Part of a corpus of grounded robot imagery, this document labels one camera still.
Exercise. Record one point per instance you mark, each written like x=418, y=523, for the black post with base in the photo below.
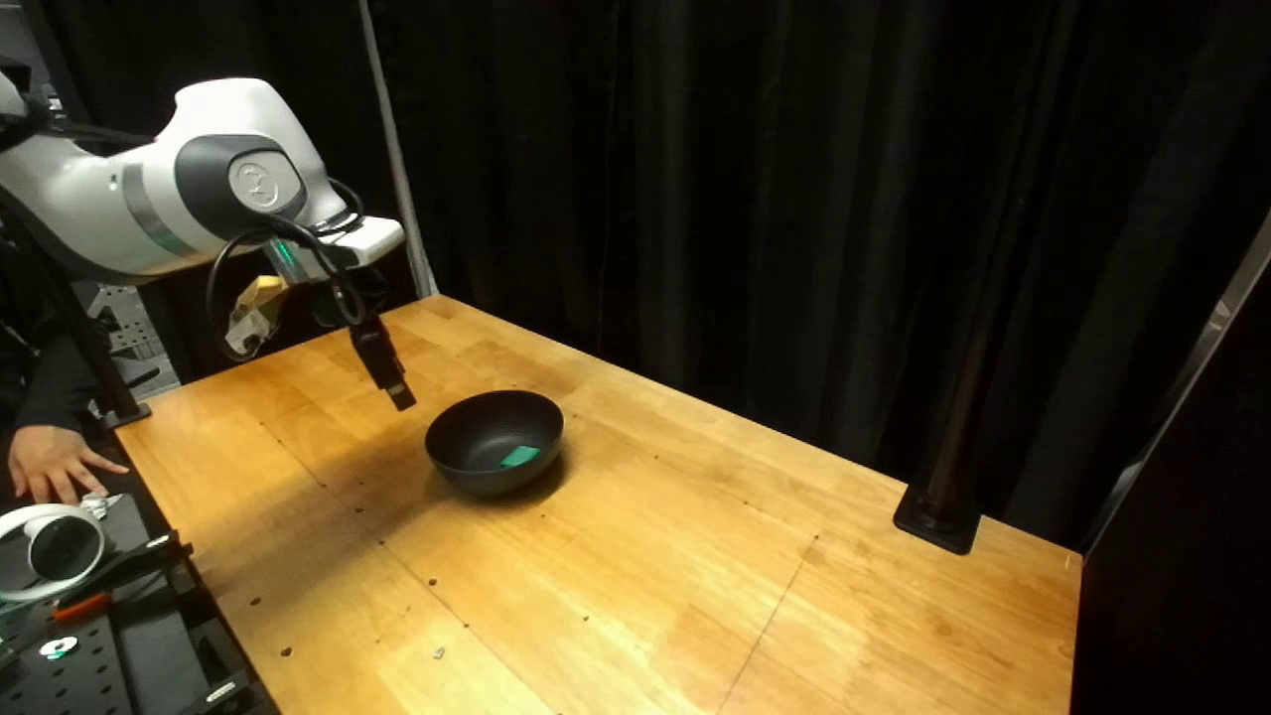
x=1137, y=190

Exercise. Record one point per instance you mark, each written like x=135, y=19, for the black bowl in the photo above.
x=471, y=439

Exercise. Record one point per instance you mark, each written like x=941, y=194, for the person's dark sleeve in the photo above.
x=45, y=375

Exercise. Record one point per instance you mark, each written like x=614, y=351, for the person's hand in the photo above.
x=58, y=468

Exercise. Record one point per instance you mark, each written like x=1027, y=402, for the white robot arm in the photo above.
x=229, y=169

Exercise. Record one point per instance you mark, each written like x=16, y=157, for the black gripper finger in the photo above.
x=369, y=341

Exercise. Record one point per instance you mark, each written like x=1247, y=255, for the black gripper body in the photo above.
x=255, y=313

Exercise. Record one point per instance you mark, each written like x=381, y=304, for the black perforated side table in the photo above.
x=180, y=661

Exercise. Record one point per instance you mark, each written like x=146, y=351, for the grey equipment rack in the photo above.
x=132, y=341

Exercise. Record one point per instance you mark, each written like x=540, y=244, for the red handled tool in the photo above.
x=135, y=598

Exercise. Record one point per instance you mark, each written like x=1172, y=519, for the green block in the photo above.
x=520, y=456

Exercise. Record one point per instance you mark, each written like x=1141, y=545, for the metal frame rail right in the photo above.
x=1202, y=355

